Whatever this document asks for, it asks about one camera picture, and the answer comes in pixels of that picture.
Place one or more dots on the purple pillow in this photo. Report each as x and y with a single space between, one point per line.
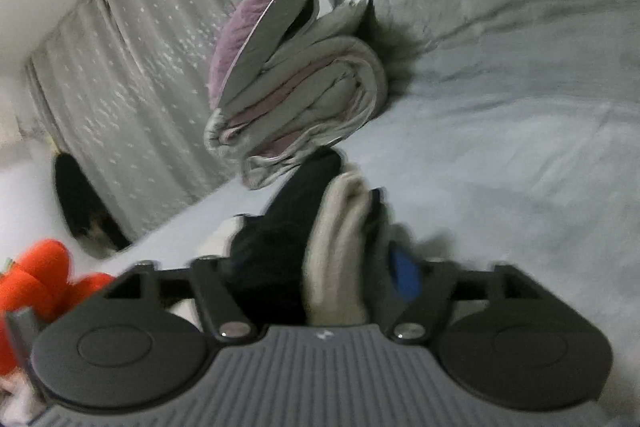
250 22

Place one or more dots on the dark black object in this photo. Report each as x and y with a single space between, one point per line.
75 202

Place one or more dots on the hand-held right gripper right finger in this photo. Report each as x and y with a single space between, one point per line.
406 274

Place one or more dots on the small orange pumpkin cushion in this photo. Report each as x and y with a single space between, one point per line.
92 287

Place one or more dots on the folded grey pink quilt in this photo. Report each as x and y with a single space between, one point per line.
310 107

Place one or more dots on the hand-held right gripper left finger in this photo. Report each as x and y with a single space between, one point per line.
215 302

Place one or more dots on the cream shirt with black sleeves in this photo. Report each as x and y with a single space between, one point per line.
325 257

